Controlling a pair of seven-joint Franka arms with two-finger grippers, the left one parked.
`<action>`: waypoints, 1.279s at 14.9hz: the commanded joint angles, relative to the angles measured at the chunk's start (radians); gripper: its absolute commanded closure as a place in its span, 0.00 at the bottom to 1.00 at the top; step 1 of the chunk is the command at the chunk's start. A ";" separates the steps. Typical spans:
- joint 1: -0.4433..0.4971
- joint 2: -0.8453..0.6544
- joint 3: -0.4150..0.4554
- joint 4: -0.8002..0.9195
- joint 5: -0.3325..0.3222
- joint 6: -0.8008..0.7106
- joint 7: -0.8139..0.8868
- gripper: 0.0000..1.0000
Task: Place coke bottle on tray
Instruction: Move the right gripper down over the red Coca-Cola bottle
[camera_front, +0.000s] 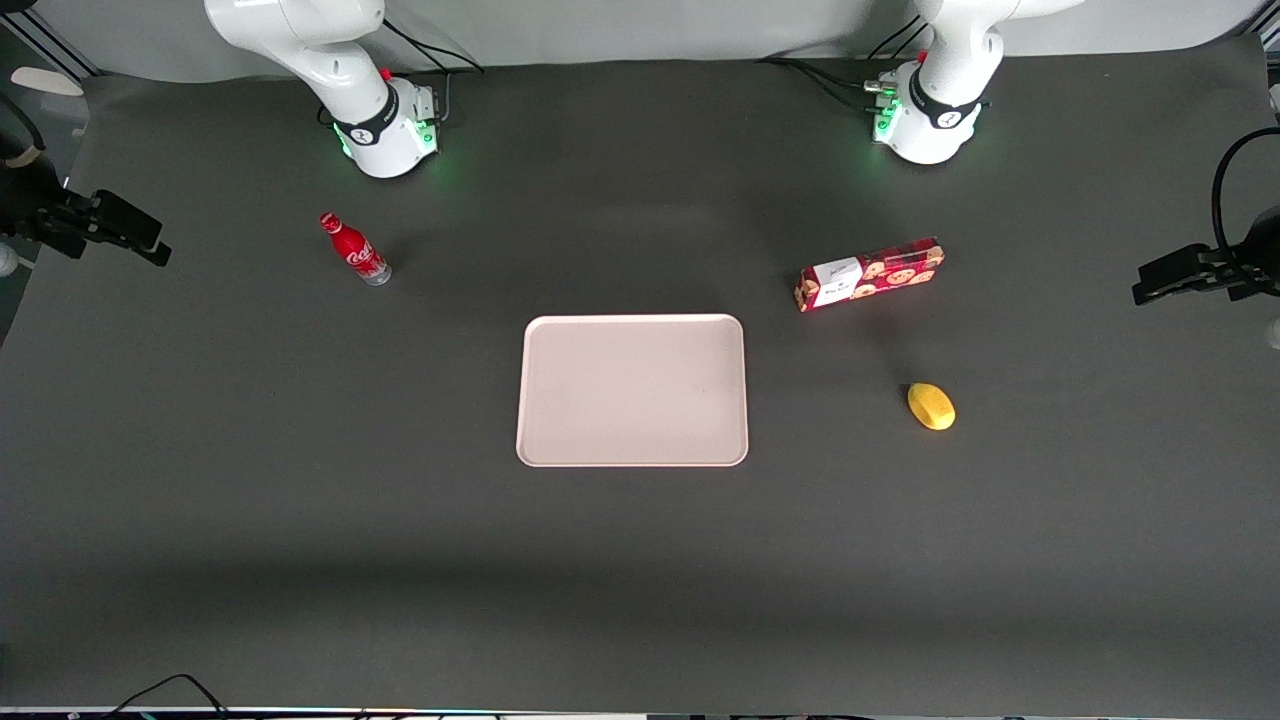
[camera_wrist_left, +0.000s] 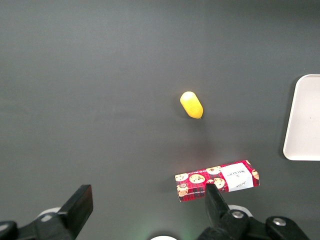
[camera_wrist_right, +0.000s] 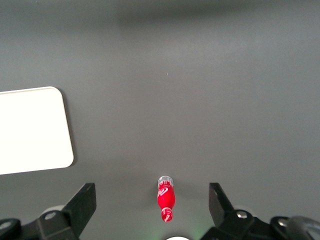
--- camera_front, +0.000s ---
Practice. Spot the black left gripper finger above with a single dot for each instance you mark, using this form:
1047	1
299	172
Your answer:
1180	263
1165	292

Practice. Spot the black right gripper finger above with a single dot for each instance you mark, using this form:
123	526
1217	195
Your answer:
140	251
130	215

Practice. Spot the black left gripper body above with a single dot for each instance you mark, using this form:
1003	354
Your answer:
1243	268

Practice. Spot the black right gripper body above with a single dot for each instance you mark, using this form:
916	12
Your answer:
40	213

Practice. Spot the red coke bottle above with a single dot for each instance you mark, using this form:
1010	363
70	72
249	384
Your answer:
358	252

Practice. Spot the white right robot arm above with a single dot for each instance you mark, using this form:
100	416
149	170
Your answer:
360	90

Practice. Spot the beige rectangular tray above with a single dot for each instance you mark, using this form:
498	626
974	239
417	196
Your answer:
632	390

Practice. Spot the beige flat oval object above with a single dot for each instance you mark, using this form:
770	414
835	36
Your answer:
45	81

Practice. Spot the yellow lemon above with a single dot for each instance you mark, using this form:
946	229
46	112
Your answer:
931	407

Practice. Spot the red cookie box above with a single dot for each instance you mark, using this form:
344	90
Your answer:
870	275

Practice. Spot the dark grey table mat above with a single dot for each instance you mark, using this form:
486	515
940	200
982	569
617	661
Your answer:
640	580

